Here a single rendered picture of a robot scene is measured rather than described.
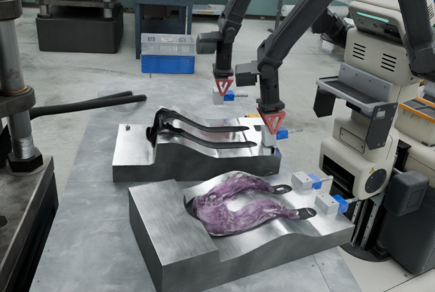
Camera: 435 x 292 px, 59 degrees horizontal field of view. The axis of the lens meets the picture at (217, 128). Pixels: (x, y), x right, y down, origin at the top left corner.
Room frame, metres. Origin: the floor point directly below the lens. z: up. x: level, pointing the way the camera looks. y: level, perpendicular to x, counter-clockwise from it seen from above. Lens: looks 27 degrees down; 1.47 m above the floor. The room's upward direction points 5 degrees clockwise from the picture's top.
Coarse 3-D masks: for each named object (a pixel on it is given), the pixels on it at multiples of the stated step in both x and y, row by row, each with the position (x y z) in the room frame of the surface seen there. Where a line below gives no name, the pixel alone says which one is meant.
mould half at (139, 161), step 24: (168, 120) 1.08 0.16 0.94; (192, 120) 1.16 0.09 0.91; (216, 120) 1.22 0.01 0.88; (240, 120) 1.22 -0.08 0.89; (120, 144) 1.03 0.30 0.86; (144, 144) 1.05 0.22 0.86; (168, 144) 0.94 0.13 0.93; (192, 144) 0.98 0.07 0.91; (120, 168) 0.92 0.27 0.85; (144, 168) 0.93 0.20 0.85; (168, 168) 0.94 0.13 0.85; (192, 168) 0.96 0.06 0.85; (216, 168) 0.97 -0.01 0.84; (240, 168) 0.98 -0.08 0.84; (264, 168) 1.00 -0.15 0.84
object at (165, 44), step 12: (144, 36) 4.47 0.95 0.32; (156, 36) 4.50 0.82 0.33; (168, 36) 4.53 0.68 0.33; (180, 36) 4.56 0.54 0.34; (192, 36) 4.52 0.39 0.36; (144, 48) 4.11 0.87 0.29; (156, 48) 4.13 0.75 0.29; (168, 48) 4.42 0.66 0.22; (180, 48) 4.19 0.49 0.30; (192, 48) 4.22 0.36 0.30
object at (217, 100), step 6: (216, 90) 1.32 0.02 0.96; (222, 90) 1.32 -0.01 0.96; (228, 90) 1.36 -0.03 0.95; (216, 96) 1.31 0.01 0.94; (222, 96) 1.31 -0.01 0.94; (228, 96) 1.32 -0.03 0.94; (234, 96) 1.34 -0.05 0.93; (240, 96) 1.34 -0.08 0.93; (246, 96) 1.35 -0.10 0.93; (216, 102) 1.31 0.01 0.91; (222, 102) 1.31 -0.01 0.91
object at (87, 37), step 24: (48, 0) 4.61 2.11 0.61; (72, 0) 4.72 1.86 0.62; (96, 0) 4.86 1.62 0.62; (48, 24) 4.58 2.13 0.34; (72, 24) 4.63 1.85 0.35; (96, 24) 4.68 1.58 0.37; (120, 24) 5.42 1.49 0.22; (48, 48) 4.57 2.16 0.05; (72, 48) 4.62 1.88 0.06; (96, 48) 4.68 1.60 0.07
